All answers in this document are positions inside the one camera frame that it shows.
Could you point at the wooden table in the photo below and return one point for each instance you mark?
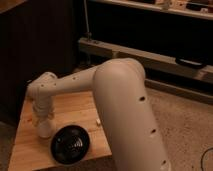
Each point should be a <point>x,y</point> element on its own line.
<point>33,153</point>

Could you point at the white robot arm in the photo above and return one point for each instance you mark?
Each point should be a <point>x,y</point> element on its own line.
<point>122,104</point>

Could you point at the black round bowl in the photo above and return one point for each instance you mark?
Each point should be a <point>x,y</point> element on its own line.
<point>70,144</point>

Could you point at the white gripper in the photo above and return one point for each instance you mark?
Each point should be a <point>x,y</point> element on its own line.
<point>42,111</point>

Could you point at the grey metal shelf beam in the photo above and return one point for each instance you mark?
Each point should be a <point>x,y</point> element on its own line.
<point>150,60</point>

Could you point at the black handle on beam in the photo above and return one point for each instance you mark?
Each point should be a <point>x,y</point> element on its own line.
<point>190,64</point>

